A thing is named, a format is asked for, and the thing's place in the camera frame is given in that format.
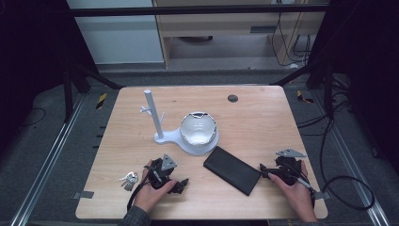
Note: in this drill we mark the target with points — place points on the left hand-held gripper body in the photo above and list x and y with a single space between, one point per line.
158 175

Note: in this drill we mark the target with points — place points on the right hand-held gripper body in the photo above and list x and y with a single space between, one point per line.
288 168

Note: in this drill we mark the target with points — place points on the black leather wallet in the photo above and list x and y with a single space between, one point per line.
232 171

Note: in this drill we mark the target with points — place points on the white bowl with chrome rim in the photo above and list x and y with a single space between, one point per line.
198 129

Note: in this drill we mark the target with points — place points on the person's left hand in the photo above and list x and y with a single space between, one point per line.
150 196

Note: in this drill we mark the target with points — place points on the person's right hand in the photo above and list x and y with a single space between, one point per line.
293 196

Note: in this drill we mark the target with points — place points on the bunch of silver keys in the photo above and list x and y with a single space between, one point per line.
129 181

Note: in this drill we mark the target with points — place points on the white stand with pegs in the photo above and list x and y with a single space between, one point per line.
171 138

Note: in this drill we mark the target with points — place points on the grey tape piece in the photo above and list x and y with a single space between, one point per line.
323 195
83 195

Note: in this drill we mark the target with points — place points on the yellow and black tape strip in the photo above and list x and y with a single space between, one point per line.
101 100
303 97

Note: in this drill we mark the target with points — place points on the dark curtain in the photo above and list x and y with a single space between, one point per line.
31 62
367 78

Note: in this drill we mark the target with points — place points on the white cabinet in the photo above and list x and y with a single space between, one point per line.
119 37

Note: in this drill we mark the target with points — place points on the wooden desk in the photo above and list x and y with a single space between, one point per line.
219 25

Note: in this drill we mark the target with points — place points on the aluminium floor rail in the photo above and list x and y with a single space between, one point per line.
47 157
351 160

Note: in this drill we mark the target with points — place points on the black metal frame leg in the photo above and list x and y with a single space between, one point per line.
316 75
81 78

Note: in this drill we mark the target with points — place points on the black horizontal frame bar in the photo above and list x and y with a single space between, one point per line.
194 10

